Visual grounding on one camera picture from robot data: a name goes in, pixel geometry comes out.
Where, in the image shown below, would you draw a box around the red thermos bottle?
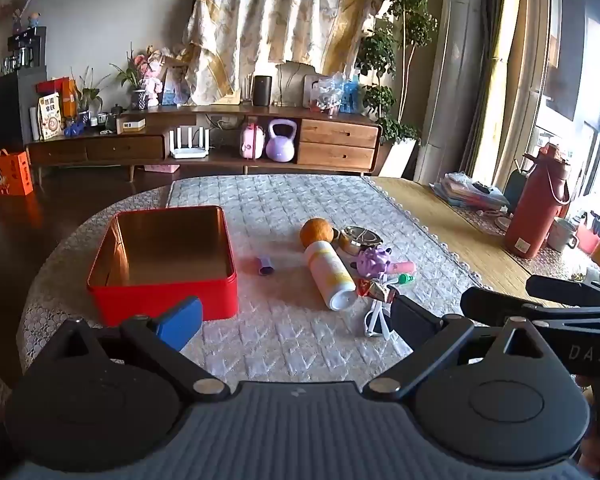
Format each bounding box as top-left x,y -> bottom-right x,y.
504,142 -> 572,260

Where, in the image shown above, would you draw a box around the blue plastic bag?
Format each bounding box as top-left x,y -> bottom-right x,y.
340,80 -> 363,115

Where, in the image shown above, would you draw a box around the white and yellow bottle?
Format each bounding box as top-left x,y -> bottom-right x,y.
302,241 -> 357,311

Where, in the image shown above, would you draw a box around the lace doily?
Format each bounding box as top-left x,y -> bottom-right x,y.
460,207 -> 596,281

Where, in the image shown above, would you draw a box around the bamboo table mat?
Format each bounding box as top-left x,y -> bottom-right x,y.
365,176 -> 600,311

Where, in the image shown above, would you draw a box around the beige curtain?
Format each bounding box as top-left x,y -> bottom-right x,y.
472,0 -> 563,191

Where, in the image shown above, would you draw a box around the printed cereal box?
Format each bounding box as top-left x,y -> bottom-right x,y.
36,92 -> 63,141

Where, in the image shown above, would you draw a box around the red gift box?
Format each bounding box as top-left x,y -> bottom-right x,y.
36,79 -> 68,98

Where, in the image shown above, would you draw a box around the stack of magazines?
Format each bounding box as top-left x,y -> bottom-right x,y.
430,172 -> 511,211

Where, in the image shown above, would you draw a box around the wooden TV cabinet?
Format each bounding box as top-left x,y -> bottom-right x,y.
25,104 -> 383,183

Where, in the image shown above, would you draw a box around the clear plastic bag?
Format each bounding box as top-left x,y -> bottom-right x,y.
307,72 -> 353,113

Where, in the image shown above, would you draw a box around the small potted plant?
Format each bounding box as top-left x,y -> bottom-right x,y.
72,67 -> 108,126

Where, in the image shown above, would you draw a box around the orange carton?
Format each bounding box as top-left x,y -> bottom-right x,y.
55,76 -> 78,118

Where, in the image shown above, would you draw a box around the small figurines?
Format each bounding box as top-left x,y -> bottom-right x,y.
10,7 -> 43,31

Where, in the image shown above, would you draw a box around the black cabinet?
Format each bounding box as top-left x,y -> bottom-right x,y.
0,65 -> 48,156

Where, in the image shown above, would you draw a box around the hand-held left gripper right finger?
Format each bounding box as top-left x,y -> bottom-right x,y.
362,294 -> 573,403

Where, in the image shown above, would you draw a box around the potted orchid plant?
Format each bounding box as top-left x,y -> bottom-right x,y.
110,45 -> 153,110

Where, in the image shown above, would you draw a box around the pink doll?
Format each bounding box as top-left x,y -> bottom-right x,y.
135,50 -> 168,107

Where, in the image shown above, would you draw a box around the tall potted plant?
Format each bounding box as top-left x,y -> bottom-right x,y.
355,0 -> 438,178

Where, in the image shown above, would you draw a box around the patterned draped cloth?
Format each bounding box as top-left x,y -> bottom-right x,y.
182,0 -> 383,106

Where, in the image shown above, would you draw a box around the round beige metal-lid tin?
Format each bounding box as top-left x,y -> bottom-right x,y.
337,226 -> 383,256

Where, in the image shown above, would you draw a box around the red gold candy wrapper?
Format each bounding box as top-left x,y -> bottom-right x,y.
356,277 -> 396,303

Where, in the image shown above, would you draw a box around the beige board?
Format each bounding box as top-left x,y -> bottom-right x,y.
275,61 -> 317,107

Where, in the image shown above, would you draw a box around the dark green container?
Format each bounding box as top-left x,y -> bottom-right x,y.
505,167 -> 531,213

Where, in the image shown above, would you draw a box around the white router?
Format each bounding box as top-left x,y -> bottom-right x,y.
169,126 -> 211,160

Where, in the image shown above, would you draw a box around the purple kettlebell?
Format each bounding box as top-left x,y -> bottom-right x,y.
265,119 -> 298,162

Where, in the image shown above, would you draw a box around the black coffee machine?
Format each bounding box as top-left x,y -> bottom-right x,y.
7,27 -> 47,73

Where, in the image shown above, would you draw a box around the orange fruit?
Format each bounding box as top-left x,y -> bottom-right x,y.
300,217 -> 335,250

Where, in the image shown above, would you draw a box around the black cylinder speaker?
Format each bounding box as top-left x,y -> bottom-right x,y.
253,75 -> 272,107

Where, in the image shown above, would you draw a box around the tall grey covered cylinder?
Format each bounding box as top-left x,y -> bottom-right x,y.
412,0 -> 486,186

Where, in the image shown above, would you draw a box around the red tin box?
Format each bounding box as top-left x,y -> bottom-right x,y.
86,205 -> 239,328

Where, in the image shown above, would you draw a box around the pink toy case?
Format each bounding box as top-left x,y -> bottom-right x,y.
239,121 -> 267,160

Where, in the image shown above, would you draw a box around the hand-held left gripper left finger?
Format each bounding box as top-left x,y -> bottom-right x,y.
44,296 -> 232,403

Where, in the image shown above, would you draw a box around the person's right hand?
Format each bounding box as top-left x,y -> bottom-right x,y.
575,374 -> 600,480

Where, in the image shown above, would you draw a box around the blue picture frame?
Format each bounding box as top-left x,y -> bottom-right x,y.
161,62 -> 191,106

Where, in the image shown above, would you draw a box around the red pen holder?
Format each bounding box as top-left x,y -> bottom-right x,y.
577,212 -> 600,255

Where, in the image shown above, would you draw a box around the purple flower toy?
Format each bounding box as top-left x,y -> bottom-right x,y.
356,246 -> 393,280

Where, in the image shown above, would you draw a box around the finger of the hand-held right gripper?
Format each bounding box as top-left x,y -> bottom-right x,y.
526,274 -> 600,307
460,287 -> 600,325

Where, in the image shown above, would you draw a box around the orange paper bag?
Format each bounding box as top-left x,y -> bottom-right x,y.
0,150 -> 34,197

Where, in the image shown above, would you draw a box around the white mug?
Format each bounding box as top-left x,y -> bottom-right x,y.
547,217 -> 580,253

